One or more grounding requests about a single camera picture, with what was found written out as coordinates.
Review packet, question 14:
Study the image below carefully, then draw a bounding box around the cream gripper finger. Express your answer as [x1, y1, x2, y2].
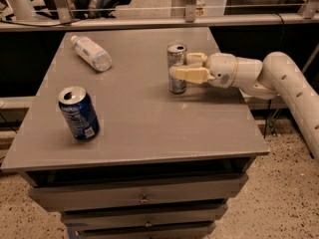
[185, 53, 207, 67]
[169, 67, 214, 84]

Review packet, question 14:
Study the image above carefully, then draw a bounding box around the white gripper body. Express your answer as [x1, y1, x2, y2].
[205, 53, 237, 89]

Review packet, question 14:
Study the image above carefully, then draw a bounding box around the silver redbull can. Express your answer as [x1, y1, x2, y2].
[167, 42, 187, 94]

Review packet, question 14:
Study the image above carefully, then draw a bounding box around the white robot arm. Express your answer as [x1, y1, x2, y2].
[168, 52, 319, 158]

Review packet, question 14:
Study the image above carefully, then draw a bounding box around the blue soda can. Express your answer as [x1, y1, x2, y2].
[58, 86, 100, 140]

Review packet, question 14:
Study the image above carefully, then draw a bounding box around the grey metal railing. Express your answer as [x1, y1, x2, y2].
[1, 0, 319, 31]

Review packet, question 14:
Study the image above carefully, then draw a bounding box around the clear plastic water bottle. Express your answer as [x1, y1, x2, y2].
[71, 35, 112, 72]

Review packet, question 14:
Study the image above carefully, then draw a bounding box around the grey drawer cabinet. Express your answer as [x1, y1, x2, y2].
[0, 27, 270, 239]

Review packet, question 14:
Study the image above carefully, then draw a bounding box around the middle grey drawer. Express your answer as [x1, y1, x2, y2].
[62, 202, 227, 231]

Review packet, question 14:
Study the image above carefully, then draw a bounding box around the grey drawer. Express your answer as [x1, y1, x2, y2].
[69, 222, 215, 239]
[62, 202, 227, 231]
[29, 173, 248, 212]

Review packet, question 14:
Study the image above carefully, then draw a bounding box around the bottom grey drawer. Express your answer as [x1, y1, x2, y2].
[69, 222, 215, 239]

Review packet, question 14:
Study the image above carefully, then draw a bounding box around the top grey drawer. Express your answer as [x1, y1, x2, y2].
[29, 173, 248, 212]

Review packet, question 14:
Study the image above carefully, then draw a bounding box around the black cable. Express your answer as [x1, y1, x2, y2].
[263, 13, 286, 139]

